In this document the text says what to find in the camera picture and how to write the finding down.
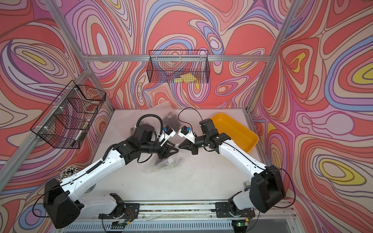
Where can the clear cup of sticks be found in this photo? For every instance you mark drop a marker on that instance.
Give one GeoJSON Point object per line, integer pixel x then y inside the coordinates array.
{"type": "Point", "coordinates": [68, 172]}

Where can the black wire basket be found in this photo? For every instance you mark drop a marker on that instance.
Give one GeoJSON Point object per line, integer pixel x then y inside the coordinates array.
{"type": "Point", "coordinates": [65, 124]}
{"type": "Point", "coordinates": [165, 65]}

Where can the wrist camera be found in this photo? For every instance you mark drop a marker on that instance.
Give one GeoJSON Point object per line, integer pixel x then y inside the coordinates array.
{"type": "Point", "coordinates": [187, 133]}
{"type": "Point", "coordinates": [166, 135]}

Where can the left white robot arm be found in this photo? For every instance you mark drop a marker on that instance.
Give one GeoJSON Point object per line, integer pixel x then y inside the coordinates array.
{"type": "Point", "coordinates": [64, 200]}

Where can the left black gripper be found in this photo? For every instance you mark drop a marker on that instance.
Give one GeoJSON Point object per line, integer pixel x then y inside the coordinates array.
{"type": "Point", "coordinates": [164, 152]}

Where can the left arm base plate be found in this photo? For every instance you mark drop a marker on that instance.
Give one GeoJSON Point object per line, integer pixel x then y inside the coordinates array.
{"type": "Point", "coordinates": [128, 211]}

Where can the yellow item in basket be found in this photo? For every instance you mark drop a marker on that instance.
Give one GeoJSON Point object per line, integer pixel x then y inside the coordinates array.
{"type": "Point", "coordinates": [185, 78]}

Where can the left black wire basket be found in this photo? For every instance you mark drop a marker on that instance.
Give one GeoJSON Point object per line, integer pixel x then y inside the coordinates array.
{"type": "Point", "coordinates": [65, 124]}

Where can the back black wire basket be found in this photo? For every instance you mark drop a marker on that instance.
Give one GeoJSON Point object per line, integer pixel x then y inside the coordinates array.
{"type": "Point", "coordinates": [165, 65]}

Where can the yellow plastic tray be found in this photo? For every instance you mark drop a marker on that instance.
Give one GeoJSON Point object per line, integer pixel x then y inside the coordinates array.
{"type": "Point", "coordinates": [241, 135]}

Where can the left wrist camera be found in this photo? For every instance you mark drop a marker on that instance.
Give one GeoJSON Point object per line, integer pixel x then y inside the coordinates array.
{"type": "Point", "coordinates": [166, 135]}

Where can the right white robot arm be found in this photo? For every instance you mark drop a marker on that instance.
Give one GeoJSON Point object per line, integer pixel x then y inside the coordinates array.
{"type": "Point", "coordinates": [266, 185]}

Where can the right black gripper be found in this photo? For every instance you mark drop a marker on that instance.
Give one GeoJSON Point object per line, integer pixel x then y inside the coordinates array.
{"type": "Point", "coordinates": [186, 143]}

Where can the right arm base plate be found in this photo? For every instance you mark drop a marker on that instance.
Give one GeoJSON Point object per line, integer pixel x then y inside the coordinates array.
{"type": "Point", "coordinates": [227, 209]}

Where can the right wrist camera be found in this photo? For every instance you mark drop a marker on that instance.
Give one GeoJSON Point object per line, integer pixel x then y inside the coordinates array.
{"type": "Point", "coordinates": [187, 133]}

